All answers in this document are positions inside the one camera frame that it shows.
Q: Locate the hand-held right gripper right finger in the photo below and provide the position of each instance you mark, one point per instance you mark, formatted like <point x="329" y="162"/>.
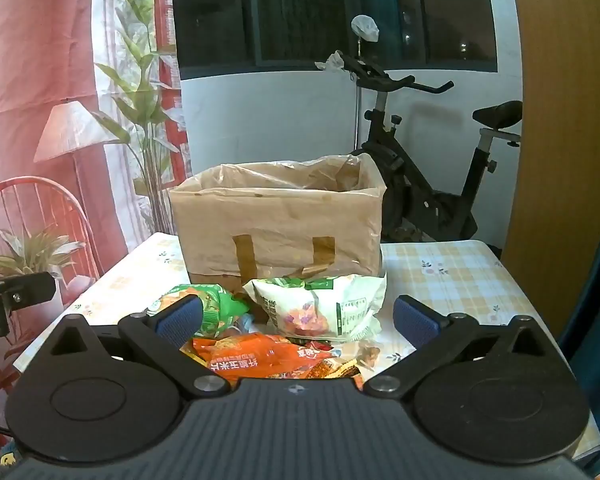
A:
<point x="415" y="322"/>

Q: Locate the brown cardboard box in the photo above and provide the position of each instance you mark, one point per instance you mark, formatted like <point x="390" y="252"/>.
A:
<point x="205" y="276"/>

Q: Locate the blue white candy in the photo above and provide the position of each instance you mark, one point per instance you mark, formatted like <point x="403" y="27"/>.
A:
<point x="246" y="321"/>

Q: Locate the orange snack bag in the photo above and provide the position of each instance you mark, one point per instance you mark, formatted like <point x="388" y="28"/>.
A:
<point x="260" y="355"/>

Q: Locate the printed plant and chair curtain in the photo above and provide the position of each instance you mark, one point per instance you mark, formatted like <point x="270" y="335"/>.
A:
<point x="30" y="60"/>

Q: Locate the white and green snack bag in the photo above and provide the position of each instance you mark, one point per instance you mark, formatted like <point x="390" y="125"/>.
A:
<point x="320" y="310"/>

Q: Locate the metal pole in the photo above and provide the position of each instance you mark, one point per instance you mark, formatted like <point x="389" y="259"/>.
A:
<point x="358" y="100"/>

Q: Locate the wooden board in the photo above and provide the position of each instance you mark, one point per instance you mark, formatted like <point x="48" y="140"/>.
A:
<point x="555" y="135"/>

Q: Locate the dark window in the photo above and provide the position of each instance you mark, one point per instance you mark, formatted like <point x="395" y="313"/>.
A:
<point x="305" y="10"/>

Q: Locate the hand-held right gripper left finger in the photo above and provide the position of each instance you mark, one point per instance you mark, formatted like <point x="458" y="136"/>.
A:
<point x="180" y="317"/>

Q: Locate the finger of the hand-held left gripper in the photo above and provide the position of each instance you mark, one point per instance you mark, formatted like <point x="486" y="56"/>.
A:
<point x="32" y="290"/>

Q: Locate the green corn chip bag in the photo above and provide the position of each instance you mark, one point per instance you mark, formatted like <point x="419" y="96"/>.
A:
<point x="217" y="305"/>

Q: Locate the crumpled white plastic bag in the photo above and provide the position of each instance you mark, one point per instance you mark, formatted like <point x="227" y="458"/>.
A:
<point x="330" y="62"/>

